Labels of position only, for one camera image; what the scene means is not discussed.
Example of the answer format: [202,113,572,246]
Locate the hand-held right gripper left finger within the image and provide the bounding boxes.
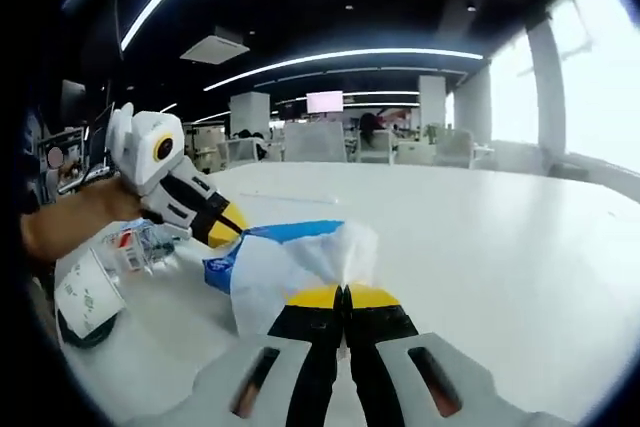
[192,284,347,427]

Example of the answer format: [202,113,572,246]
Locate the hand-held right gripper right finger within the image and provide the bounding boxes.
[345,284,496,427]

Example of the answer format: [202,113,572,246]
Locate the clear water bottle red label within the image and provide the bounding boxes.
[94,219,176,273]

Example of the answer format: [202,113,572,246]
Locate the white tissue sheet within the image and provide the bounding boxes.
[229,224,379,338]

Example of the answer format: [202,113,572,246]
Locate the white paper cup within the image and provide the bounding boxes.
[53,246,126,341]

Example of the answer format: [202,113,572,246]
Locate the black cable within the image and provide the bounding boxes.
[57,306,119,348]

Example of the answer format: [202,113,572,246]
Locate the open laptop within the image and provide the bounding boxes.
[87,102,116,148]

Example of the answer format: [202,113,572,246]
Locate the dark monitor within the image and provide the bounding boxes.
[59,79,87,118]

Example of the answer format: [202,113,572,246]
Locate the white office chair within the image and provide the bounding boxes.
[283,122,347,163]

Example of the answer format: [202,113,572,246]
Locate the ceiling air vent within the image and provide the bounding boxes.
[179,26,251,66]

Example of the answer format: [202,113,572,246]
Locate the white table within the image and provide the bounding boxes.
[49,161,640,427]

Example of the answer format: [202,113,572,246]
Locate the long curved ceiling light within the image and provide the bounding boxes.
[202,48,485,92]

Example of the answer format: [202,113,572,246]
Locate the wall screen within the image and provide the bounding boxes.
[305,91,345,115]

